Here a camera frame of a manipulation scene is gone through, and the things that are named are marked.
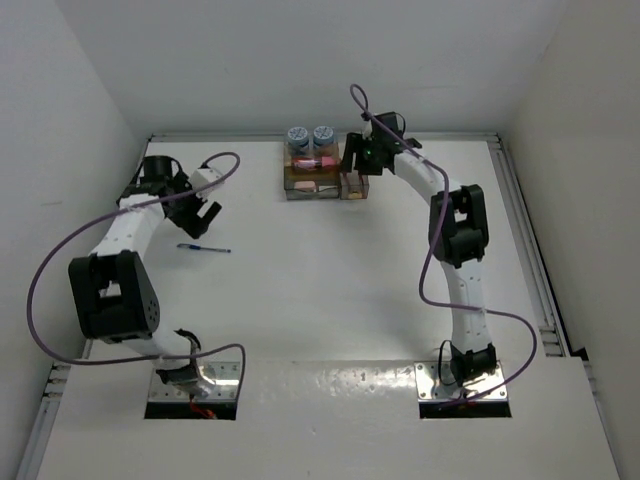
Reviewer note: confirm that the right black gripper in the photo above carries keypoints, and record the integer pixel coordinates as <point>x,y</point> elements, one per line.
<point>353,140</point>

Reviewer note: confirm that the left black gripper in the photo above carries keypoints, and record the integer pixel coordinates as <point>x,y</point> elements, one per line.
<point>193,223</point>

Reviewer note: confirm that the blue ballpoint pen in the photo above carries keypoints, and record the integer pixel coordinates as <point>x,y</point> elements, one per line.
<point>195,247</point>

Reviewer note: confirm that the blue tape roll stack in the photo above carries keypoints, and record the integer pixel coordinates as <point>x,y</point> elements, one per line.
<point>297,141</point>

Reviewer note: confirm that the pink cap glue stick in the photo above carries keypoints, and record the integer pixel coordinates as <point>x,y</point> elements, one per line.
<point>313,163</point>

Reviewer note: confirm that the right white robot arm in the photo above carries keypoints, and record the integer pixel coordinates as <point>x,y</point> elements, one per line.
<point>457,232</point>

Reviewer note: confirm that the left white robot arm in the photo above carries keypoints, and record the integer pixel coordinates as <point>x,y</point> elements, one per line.
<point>114,297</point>

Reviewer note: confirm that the transparent tiered desk organizer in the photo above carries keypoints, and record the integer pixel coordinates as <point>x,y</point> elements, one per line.
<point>322,177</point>

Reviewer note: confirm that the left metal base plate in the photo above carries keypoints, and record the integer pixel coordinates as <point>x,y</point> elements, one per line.
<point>216,382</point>

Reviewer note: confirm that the metal base plate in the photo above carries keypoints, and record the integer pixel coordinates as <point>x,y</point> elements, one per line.
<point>437,386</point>
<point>216,382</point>

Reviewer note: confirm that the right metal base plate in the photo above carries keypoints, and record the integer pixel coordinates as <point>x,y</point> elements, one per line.
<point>437,386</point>

